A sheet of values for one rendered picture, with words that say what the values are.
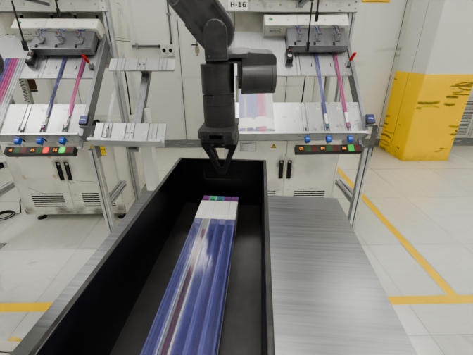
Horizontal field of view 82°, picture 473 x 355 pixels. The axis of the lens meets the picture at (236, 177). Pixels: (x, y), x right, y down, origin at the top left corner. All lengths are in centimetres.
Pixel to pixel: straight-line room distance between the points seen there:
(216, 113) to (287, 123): 101
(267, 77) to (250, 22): 153
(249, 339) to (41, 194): 205
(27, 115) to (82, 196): 64
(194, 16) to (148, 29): 298
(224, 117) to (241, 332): 33
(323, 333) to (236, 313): 11
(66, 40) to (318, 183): 176
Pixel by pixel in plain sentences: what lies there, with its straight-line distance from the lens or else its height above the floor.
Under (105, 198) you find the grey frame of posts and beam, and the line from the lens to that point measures 171.
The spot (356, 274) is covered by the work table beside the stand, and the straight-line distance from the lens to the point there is 47.
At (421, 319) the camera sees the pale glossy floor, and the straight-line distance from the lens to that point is 163.
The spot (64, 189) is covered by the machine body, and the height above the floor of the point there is 25.
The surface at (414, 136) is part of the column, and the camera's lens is 349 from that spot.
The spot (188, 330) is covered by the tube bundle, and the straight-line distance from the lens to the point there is 32.
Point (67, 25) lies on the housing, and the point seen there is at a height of 124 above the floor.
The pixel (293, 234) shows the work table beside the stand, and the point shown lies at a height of 80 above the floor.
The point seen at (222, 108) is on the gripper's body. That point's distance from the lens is 48.
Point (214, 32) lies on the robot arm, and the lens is 45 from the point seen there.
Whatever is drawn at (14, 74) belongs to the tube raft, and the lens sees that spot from 203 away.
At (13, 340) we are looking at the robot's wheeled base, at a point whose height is 26.
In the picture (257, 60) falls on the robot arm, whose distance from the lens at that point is 48.
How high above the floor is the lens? 110
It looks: 25 degrees down
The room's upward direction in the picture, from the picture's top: straight up
